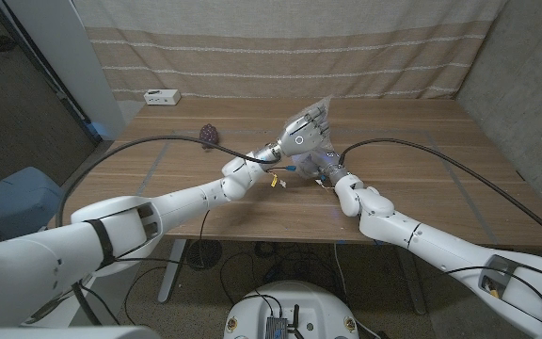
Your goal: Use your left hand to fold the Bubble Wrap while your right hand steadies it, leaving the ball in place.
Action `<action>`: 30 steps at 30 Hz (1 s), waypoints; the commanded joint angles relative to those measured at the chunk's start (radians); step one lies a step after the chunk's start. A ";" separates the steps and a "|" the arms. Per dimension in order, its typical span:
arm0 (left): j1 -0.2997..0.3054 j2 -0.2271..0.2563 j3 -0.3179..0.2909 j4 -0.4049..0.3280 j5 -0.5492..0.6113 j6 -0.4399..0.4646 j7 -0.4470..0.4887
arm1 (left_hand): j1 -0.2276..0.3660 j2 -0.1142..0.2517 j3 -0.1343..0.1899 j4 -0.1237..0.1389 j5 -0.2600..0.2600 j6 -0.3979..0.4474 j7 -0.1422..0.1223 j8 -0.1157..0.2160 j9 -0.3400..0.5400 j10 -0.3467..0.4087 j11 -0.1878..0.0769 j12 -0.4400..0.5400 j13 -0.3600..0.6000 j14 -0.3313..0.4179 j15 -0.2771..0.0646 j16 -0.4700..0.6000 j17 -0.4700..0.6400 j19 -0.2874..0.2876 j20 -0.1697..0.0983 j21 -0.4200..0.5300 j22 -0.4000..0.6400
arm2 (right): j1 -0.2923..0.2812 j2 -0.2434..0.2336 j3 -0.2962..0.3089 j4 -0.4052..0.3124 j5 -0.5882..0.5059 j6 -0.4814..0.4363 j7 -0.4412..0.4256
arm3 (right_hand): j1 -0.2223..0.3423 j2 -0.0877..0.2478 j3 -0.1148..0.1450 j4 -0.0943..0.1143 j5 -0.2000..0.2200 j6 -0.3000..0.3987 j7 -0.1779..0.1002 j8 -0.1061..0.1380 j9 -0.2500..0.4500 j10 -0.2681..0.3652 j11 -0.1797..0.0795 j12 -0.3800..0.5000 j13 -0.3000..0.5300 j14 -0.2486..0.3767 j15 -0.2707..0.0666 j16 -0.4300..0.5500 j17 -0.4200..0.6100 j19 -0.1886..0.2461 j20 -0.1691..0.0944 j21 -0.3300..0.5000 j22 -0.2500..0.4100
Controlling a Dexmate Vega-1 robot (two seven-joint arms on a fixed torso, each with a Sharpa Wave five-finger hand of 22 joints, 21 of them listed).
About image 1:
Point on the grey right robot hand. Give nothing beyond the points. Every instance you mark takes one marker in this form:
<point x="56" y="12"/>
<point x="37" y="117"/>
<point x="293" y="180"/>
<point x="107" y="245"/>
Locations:
<point x="327" y="165"/>

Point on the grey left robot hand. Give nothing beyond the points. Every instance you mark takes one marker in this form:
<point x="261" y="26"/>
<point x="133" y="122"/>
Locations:
<point x="299" y="139"/>

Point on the clear bubble wrap sheet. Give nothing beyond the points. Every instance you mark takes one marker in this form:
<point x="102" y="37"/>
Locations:
<point x="326" y="102"/>

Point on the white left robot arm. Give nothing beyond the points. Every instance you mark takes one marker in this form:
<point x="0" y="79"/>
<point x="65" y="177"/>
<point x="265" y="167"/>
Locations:
<point x="181" y="202"/>

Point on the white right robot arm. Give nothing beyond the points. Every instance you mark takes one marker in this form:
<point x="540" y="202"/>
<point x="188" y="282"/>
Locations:
<point x="440" y="245"/>

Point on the purple bumpy ball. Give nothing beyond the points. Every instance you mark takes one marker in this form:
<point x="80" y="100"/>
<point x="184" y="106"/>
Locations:
<point x="209" y="134"/>

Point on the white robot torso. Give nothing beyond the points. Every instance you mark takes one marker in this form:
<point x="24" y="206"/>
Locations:
<point x="308" y="306"/>

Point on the white power strip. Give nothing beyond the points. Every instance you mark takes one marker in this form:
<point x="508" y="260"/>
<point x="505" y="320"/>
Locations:
<point x="162" y="97"/>

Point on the round black floor fan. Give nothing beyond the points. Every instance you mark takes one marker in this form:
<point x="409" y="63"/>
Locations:
<point x="203" y="254"/>

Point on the grey table leg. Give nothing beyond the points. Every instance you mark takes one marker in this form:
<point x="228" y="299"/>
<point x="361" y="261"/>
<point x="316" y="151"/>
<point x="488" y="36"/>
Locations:
<point x="417" y="296"/>

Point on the small grey electronics box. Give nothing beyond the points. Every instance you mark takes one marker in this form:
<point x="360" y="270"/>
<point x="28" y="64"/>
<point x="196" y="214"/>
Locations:
<point x="275" y="328"/>

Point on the white table leg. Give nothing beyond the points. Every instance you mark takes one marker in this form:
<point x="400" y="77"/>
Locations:
<point x="171" y="273"/>

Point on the white partition panel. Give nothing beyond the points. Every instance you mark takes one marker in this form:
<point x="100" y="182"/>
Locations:
<point x="64" y="56"/>

